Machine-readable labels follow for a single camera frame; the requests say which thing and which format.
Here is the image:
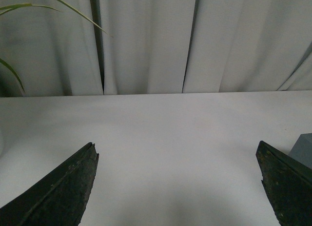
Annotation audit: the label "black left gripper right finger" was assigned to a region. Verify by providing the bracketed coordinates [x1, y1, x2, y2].
[256, 141, 312, 226]

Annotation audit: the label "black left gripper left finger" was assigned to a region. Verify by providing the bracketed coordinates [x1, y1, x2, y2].
[0, 143, 99, 226]

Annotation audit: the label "gray cube base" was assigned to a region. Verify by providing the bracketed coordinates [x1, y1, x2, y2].
[289, 133, 312, 169]

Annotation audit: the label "white curtain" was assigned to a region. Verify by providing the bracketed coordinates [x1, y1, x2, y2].
[0, 0, 312, 98]

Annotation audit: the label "green plant leaves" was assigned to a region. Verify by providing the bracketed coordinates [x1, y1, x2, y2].
[0, 0, 111, 97]

